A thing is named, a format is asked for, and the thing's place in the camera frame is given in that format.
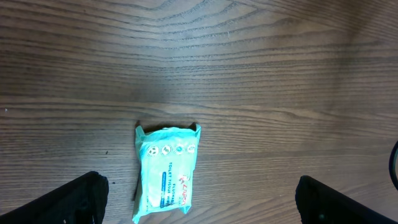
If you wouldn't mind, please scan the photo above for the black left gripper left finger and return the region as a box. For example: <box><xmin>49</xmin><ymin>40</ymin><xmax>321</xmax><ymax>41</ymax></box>
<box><xmin>1</xmin><ymin>171</ymin><xmax>109</xmax><ymax>224</ymax></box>

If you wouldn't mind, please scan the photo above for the light blue wipes pack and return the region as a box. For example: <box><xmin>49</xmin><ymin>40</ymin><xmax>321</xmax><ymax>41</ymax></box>
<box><xmin>132</xmin><ymin>123</ymin><xmax>201</xmax><ymax>223</ymax></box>

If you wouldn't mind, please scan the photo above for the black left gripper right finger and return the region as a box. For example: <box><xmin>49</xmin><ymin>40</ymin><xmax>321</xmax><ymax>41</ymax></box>
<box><xmin>295</xmin><ymin>175</ymin><xmax>397</xmax><ymax>224</ymax></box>

